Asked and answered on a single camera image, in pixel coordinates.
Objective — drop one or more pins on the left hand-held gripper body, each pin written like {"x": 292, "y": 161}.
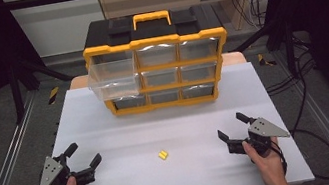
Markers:
{"x": 51, "y": 172}

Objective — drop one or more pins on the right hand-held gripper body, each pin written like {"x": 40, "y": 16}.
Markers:
{"x": 265, "y": 130}

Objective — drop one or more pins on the small yellow block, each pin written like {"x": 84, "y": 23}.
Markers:
{"x": 163, "y": 155}

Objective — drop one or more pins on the clear plastic drawer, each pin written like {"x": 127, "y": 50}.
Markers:
{"x": 112, "y": 76}

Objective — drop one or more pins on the yellow and black organizer cabinet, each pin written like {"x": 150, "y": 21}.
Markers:
{"x": 157, "y": 41}

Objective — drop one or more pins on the person's right hand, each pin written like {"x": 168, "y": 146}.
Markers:
{"x": 270, "y": 169}

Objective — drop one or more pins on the black and yellow hazard tape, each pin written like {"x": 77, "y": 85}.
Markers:
{"x": 263, "y": 60}
{"x": 53, "y": 95}

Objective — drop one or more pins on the wooden table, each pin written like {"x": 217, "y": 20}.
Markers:
{"x": 78, "y": 83}

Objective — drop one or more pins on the black metal stand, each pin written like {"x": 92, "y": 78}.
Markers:
{"x": 290, "y": 51}
{"x": 17, "y": 97}

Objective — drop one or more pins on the set of closed clear drawers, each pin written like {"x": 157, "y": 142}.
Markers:
{"x": 157, "y": 55}

